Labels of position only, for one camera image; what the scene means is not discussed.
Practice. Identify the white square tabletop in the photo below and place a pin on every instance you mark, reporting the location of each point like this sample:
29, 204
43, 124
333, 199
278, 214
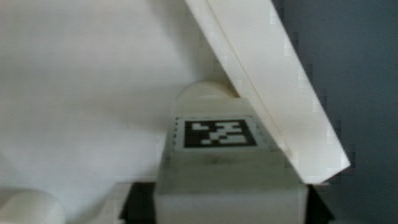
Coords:
100, 58

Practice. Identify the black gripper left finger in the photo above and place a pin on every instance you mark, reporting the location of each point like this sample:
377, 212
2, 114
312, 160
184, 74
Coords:
137, 213

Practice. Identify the white table leg with tag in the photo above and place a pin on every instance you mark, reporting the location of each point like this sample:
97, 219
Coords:
228, 183

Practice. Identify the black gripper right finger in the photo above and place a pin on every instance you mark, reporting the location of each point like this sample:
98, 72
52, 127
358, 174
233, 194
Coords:
319, 213

